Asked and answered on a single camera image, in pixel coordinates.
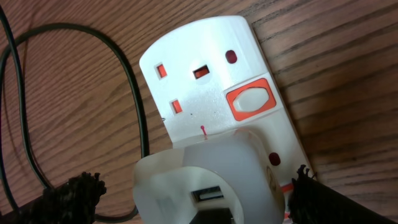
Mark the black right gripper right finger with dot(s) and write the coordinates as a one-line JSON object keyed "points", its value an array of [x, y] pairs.
{"points": [[314, 203]]}

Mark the white USB charger adapter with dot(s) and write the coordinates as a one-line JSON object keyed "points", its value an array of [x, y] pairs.
{"points": [[223, 178]]}

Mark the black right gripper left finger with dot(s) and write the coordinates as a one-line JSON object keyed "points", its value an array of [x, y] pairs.
{"points": [[72, 203]]}

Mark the white power strip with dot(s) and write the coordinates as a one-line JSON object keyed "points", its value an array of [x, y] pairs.
{"points": [[210, 76]]}

